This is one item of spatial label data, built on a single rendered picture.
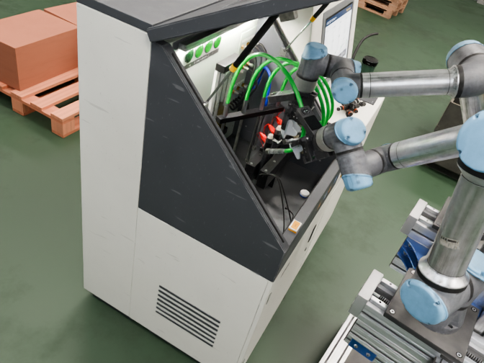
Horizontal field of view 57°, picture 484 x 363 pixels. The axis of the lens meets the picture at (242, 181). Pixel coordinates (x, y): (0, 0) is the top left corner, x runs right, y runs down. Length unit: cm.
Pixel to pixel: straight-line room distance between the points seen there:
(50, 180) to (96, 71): 162
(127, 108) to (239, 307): 84
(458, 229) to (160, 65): 90
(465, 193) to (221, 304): 108
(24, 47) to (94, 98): 199
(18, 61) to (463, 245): 311
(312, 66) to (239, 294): 85
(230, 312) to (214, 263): 23
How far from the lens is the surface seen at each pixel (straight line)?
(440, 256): 111
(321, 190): 177
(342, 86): 137
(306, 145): 137
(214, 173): 142
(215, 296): 180
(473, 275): 125
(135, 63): 144
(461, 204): 104
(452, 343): 139
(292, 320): 253
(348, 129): 119
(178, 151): 147
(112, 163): 170
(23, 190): 303
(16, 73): 362
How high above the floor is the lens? 199
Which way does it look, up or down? 38 degrees down
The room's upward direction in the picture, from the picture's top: 15 degrees clockwise
